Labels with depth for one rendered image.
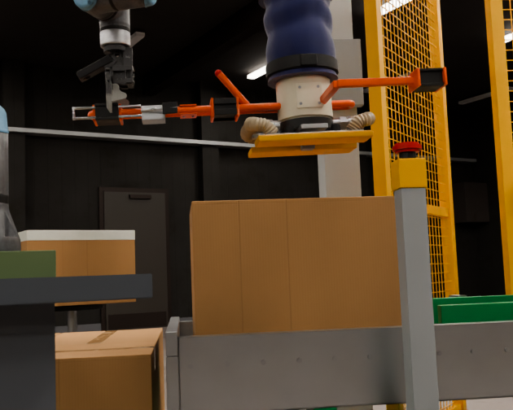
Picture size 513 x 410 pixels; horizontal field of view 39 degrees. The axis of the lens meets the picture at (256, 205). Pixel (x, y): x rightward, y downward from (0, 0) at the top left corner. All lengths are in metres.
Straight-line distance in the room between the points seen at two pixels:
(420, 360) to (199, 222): 0.69
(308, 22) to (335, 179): 1.12
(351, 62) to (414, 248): 1.68
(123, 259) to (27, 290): 2.97
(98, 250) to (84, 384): 2.10
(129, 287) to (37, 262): 0.19
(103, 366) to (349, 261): 0.72
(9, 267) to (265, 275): 0.89
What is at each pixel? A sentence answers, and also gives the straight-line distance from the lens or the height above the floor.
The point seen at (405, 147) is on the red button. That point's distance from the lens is 1.73.
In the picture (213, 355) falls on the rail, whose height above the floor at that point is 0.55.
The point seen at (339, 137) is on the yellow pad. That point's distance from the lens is 2.11.
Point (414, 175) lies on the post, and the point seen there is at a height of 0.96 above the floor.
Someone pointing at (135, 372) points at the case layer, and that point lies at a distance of 1.98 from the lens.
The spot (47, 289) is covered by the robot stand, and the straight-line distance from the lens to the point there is 1.14.
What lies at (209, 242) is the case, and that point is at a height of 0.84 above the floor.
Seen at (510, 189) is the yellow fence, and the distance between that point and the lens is 2.84.
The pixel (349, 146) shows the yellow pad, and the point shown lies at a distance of 2.31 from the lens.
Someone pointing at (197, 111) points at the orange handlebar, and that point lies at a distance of 2.19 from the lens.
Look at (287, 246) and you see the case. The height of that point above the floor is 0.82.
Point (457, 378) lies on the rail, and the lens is 1.95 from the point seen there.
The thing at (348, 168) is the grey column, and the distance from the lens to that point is 3.21.
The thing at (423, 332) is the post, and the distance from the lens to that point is 1.72.
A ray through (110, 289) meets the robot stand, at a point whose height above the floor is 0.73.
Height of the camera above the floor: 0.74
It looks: 6 degrees up
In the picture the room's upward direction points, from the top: 2 degrees counter-clockwise
